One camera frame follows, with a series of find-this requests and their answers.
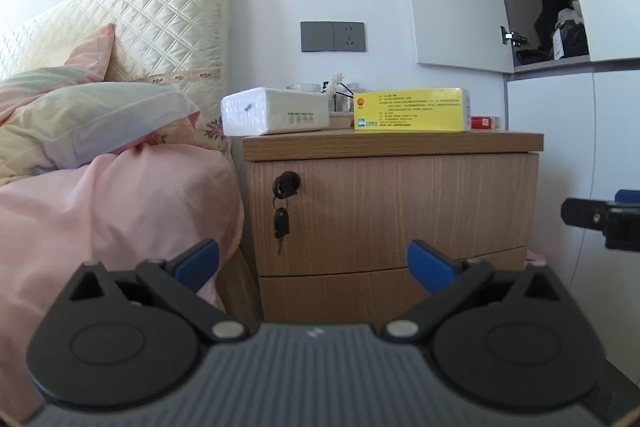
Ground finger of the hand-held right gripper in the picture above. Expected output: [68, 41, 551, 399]
[561, 189, 640, 253]

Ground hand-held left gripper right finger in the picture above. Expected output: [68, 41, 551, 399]
[384, 239, 566, 346]

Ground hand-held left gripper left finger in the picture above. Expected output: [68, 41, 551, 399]
[67, 238, 249, 347]

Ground yellow box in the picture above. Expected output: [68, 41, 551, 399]
[353, 87, 472, 132]

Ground plain wooden nightstand drawer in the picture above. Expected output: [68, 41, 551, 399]
[259, 247, 529, 324]

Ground white lower cabinet door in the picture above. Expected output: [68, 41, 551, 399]
[593, 69, 640, 208]
[504, 73, 597, 268]

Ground black key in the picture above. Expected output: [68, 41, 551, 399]
[273, 198, 291, 256]

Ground pink duvet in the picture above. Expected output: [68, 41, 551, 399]
[0, 141, 246, 423]

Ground wooden nightstand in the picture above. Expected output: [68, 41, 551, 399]
[241, 132, 545, 325]

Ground floral pink bed sheet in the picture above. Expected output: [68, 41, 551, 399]
[144, 113, 234, 158]

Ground white tissue pack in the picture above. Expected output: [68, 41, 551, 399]
[220, 87, 332, 136]

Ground black and white bag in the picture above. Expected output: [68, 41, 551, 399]
[552, 8, 590, 60]

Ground pastel striped pillow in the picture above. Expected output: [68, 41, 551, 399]
[0, 67, 201, 188]

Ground small clear bottle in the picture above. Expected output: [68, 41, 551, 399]
[344, 82, 362, 113]

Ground metal door hinge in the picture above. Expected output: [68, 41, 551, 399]
[500, 25, 529, 47]

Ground white flowers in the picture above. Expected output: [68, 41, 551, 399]
[321, 73, 355, 102]

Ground dark clothes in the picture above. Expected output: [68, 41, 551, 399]
[533, 0, 582, 54]

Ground pink pillow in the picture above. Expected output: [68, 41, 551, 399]
[61, 23, 117, 83]

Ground quilted cream pillow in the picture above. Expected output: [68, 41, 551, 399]
[0, 0, 232, 158]

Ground grey wall switch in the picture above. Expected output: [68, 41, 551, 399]
[300, 21, 335, 53]

